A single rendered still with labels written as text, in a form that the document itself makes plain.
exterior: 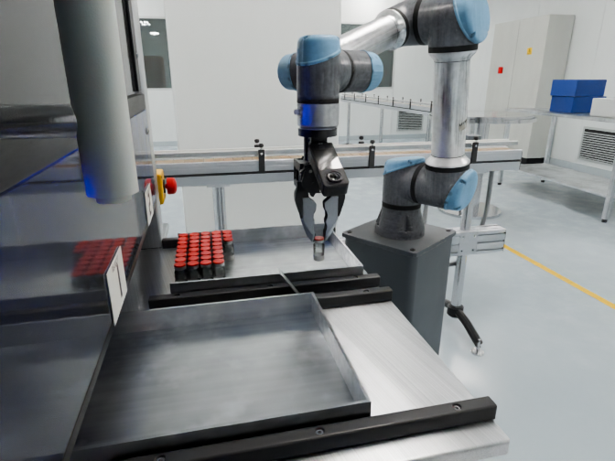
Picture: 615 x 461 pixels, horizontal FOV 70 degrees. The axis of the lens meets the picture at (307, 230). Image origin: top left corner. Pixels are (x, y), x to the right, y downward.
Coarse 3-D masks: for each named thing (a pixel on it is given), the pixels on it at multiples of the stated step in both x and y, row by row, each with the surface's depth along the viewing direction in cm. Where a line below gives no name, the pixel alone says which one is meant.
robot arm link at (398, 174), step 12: (408, 156) 132; (420, 156) 128; (384, 168) 129; (396, 168) 125; (408, 168) 124; (420, 168) 122; (384, 180) 129; (396, 180) 126; (408, 180) 123; (384, 192) 130; (396, 192) 127; (408, 192) 124; (396, 204) 128; (408, 204) 127
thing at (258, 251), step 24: (240, 240) 101; (264, 240) 102; (288, 240) 103; (336, 240) 96; (240, 264) 89; (264, 264) 89; (288, 264) 89; (312, 264) 89; (336, 264) 89; (360, 264) 81; (192, 288) 75; (216, 288) 76
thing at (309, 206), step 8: (304, 200) 81; (312, 200) 81; (304, 208) 81; (312, 208) 82; (304, 216) 82; (312, 216) 82; (304, 224) 83; (312, 224) 83; (312, 232) 83; (312, 240) 85
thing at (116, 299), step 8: (120, 248) 52; (120, 256) 52; (112, 264) 47; (120, 264) 52; (112, 272) 47; (120, 272) 51; (112, 280) 47; (112, 288) 47; (112, 296) 46; (120, 296) 50; (112, 304) 46; (120, 304) 50; (112, 312) 46
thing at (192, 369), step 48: (144, 336) 64; (192, 336) 64; (240, 336) 64; (288, 336) 64; (336, 336) 59; (96, 384) 54; (144, 384) 54; (192, 384) 54; (240, 384) 54; (288, 384) 54; (336, 384) 54; (96, 432) 47; (144, 432) 47; (192, 432) 43; (240, 432) 44
